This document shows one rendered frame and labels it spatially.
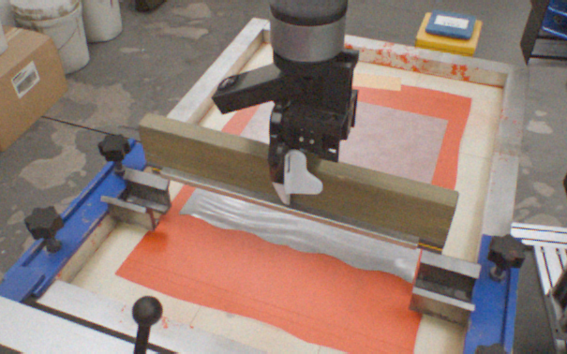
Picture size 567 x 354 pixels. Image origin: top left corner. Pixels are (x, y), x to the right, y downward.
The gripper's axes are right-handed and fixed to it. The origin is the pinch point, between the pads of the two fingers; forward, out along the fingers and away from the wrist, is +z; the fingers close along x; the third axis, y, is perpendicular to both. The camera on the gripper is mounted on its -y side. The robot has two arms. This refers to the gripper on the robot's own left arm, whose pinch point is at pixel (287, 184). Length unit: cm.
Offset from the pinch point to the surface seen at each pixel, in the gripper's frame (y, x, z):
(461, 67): 17, 54, 11
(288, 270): 1.2, -2.9, 13.7
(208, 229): -12.5, -0.1, 13.6
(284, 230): -1.6, 3.2, 13.0
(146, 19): -165, 210, 109
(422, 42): 7, 68, 15
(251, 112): -17.9, 29.2, 13.6
